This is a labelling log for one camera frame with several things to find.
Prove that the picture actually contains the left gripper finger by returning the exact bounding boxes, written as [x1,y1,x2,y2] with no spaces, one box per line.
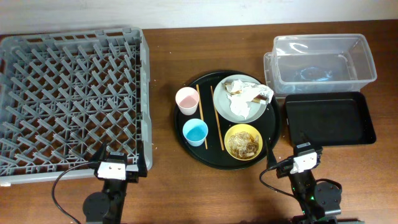
[88,141,108,169]
[137,141,147,177]

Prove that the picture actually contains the rice and peanut shell scraps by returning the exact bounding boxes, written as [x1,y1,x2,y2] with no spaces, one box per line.
[228,131,259,159]

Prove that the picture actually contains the yellow bowl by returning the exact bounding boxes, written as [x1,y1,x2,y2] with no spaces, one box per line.
[224,124,264,161]

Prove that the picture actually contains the gold coffee sachet wrapper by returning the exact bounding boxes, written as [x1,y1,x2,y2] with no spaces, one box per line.
[223,82,268,104]

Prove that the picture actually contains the blue cup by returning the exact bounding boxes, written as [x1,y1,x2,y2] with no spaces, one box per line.
[182,118,208,147]

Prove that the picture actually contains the white napkin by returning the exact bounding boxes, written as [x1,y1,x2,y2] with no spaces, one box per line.
[227,80,274,118]

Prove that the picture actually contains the pink cup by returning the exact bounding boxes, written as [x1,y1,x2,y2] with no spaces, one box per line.
[175,87,199,116]

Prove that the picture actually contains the grey plate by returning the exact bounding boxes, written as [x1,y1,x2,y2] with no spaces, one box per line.
[214,74,270,123]

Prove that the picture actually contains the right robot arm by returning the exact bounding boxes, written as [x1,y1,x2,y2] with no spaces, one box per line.
[259,132,342,223]

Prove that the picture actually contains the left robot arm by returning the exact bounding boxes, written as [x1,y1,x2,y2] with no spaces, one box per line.
[83,142,147,223]

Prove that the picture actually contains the grey dishwasher rack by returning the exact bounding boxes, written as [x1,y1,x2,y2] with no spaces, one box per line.
[1,27,153,186]

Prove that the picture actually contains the black rectangular tray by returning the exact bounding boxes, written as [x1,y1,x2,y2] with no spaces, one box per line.
[284,91,377,147]

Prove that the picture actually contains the round black tray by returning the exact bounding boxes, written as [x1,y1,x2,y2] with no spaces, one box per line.
[174,70,282,170]

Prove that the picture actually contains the clear plastic bin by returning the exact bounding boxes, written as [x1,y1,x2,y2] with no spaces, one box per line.
[264,34,377,97]

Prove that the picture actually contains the left wooden chopstick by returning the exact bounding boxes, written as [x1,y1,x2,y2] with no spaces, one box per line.
[196,84,208,150]

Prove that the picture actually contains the wooden chopstick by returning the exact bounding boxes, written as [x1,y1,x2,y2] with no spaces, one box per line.
[210,86,224,151]
[196,84,208,150]

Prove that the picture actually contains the right wooden chopstick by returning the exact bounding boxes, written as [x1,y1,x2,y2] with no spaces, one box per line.
[210,86,224,151]

